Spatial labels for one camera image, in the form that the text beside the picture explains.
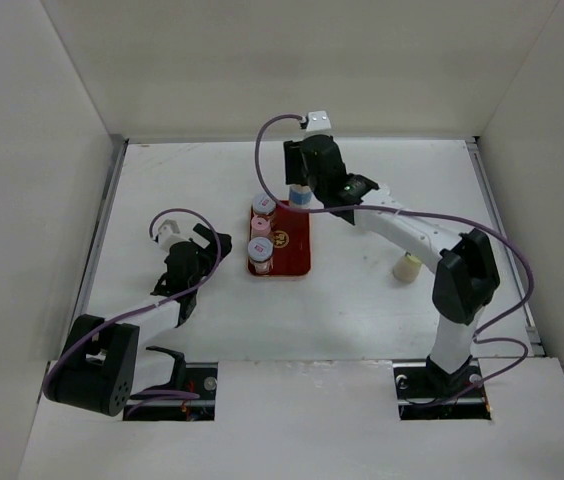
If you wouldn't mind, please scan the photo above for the red rectangular tray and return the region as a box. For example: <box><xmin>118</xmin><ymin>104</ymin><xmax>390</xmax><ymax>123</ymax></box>
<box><xmin>266</xmin><ymin>200</ymin><xmax>312</xmax><ymax>278</ymax></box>

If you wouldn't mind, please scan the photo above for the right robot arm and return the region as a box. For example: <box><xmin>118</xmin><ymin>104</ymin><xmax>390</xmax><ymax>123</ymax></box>
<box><xmin>283</xmin><ymin>134</ymin><xmax>500</xmax><ymax>396</ymax></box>

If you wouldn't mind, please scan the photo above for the pink bottle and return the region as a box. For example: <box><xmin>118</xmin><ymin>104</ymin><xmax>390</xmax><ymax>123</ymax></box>
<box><xmin>250</xmin><ymin>216</ymin><xmax>273</xmax><ymax>239</ymax></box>

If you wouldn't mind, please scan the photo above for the white granule bottle blue label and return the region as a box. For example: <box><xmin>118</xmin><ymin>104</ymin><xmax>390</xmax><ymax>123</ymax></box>
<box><xmin>288</xmin><ymin>184</ymin><xmax>312</xmax><ymax>209</ymax></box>

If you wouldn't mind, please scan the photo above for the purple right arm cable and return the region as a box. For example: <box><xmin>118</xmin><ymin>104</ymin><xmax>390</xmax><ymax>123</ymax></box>
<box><xmin>254</xmin><ymin>113</ymin><xmax>536</xmax><ymax>401</ymax></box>

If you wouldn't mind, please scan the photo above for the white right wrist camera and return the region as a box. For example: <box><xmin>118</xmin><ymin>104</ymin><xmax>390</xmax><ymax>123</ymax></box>
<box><xmin>300</xmin><ymin>110</ymin><xmax>332</xmax><ymax>137</ymax></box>

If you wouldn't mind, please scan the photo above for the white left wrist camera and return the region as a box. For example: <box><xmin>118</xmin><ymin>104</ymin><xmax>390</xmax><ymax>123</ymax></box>
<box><xmin>154</xmin><ymin>219</ymin><xmax>187</xmax><ymax>252</ymax></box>

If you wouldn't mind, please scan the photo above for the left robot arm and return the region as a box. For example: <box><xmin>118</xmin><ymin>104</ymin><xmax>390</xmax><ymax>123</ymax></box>
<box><xmin>43</xmin><ymin>221</ymin><xmax>232</xmax><ymax>417</ymax></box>

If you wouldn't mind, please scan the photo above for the cream bottle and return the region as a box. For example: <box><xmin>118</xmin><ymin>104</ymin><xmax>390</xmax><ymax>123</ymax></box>
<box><xmin>392</xmin><ymin>252</ymin><xmax>422</xmax><ymax>284</ymax></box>

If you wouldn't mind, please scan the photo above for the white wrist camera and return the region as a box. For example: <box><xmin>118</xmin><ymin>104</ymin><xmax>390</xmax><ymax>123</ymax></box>
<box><xmin>300</xmin><ymin>110</ymin><xmax>332</xmax><ymax>137</ymax></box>
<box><xmin>154</xmin><ymin>219</ymin><xmax>187</xmax><ymax>252</ymax></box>

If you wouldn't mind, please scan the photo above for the glass jar white lid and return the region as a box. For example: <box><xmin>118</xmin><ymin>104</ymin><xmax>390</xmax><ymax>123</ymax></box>
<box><xmin>247</xmin><ymin>237</ymin><xmax>274</xmax><ymax>275</ymax></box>
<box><xmin>251</xmin><ymin>193</ymin><xmax>277</xmax><ymax>224</ymax></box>

